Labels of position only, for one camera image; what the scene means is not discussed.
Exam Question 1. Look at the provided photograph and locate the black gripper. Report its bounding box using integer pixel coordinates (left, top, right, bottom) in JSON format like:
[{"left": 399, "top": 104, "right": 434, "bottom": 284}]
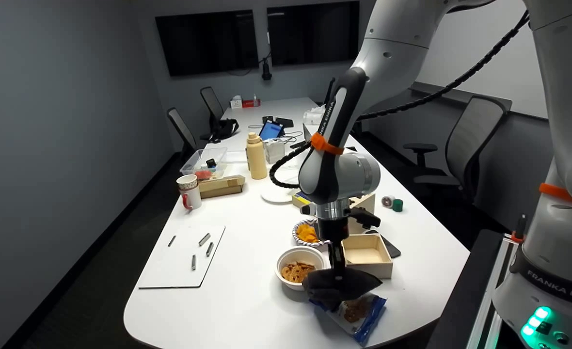
[{"left": 317, "top": 216, "right": 350, "bottom": 278}]

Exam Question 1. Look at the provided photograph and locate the black cloth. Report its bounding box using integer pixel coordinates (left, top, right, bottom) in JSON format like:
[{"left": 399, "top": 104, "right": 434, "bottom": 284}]
[{"left": 300, "top": 266, "right": 385, "bottom": 315}]

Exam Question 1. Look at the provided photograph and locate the open wooden tray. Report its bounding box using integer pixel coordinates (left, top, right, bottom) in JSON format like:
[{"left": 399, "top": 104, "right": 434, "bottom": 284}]
[{"left": 340, "top": 232, "right": 395, "bottom": 282}]

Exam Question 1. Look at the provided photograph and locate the patterned bowl with orange food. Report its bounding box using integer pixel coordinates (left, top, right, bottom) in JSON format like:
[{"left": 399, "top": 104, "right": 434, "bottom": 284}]
[{"left": 290, "top": 220, "right": 329, "bottom": 253}]

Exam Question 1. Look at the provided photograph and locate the white bowl with snacks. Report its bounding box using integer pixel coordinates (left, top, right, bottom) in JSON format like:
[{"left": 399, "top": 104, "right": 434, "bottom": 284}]
[{"left": 273, "top": 247, "right": 327, "bottom": 301}]

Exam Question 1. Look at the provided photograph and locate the black flat device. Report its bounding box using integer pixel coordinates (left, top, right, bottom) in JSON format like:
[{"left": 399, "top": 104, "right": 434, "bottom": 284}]
[{"left": 379, "top": 235, "right": 402, "bottom": 261}]

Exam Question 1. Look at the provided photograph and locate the blue snack bag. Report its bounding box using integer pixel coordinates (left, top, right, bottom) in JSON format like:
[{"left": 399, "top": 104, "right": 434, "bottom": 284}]
[{"left": 311, "top": 294, "right": 389, "bottom": 348}]

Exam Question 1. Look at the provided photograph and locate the wooden shape sorter box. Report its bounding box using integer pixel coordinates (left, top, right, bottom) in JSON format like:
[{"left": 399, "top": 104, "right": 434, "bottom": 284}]
[{"left": 346, "top": 191, "right": 375, "bottom": 237}]

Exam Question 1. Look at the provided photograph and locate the white round plate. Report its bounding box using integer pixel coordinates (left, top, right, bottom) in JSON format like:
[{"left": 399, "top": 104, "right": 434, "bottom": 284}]
[{"left": 259, "top": 185, "right": 294, "bottom": 206}]

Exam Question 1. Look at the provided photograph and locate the white square cup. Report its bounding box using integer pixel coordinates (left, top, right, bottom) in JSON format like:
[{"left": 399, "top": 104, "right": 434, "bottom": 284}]
[{"left": 263, "top": 138, "right": 288, "bottom": 166}]

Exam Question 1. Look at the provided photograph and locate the laptop computer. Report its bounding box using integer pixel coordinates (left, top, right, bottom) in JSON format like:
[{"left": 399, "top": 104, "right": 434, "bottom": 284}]
[{"left": 302, "top": 123, "right": 327, "bottom": 152}]

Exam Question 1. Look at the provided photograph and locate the tan squeeze bottle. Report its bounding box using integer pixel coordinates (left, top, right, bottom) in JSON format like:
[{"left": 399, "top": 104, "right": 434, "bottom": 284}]
[{"left": 243, "top": 131, "right": 269, "bottom": 181}]

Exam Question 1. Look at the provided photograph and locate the blue tablet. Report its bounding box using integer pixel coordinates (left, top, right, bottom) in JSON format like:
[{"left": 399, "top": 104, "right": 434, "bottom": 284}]
[{"left": 257, "top": 123, "right": 284, "bottom": 142}]

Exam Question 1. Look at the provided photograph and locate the small black device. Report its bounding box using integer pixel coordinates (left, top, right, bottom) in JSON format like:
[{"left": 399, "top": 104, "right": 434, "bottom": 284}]
[{"left": 261, "top": 115, "right": 294, "bottom": 131}]

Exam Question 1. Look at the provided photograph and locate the clear plastic bin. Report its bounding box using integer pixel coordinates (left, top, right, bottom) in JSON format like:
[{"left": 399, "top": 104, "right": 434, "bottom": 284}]
[{"left": 178, "top": 144, "right": 228, "bottom": 177}]

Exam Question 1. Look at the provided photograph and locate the black backpack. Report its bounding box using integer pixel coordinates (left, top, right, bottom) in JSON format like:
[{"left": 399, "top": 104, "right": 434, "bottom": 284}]
[{"left": 207, "top": 115, "right": 240, "bottom": 144}]

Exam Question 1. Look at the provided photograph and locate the red black clamp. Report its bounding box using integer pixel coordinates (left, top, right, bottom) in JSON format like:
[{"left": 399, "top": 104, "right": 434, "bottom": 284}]
[{"left": 511, "top": 212, "right": 529, "bottom": 247}]

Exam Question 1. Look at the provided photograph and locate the grey mesh office chair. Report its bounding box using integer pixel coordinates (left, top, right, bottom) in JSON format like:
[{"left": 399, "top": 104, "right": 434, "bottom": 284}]
[{"left": 402, "top": 96, "right": 507, "bottom": 197}]

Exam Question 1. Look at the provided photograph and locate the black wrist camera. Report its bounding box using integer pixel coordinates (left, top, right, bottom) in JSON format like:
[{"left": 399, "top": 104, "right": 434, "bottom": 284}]
[{"left": 346, "top": 206, "right": 383, "bottom": 232}]

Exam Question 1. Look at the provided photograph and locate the white metal frame rail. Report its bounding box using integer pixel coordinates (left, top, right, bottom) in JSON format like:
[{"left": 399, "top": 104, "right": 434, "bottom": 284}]
[{"left": 465, "top": 232, "right": 525, "bottom": 349}]

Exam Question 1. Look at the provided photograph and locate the black conference camera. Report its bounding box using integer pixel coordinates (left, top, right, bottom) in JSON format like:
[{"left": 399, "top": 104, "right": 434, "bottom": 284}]
[{"left": 259, "top": 32, "right": 275, "bottom": 84}]

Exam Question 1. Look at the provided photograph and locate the black corrugated cable conduit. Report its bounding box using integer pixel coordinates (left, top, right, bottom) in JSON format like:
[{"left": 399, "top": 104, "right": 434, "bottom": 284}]
[{"left": 267, "top": 9, "right": 532, "bottom": 191}]

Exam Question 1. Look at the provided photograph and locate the black wall monitor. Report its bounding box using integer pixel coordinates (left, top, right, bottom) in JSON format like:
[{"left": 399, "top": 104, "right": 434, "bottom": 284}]
[
  {"left": 152, "top": 9, "right": 259, "bottom": 78},
  {"left": 265, "top": 0, "right": 362, "bottom": 69}
]

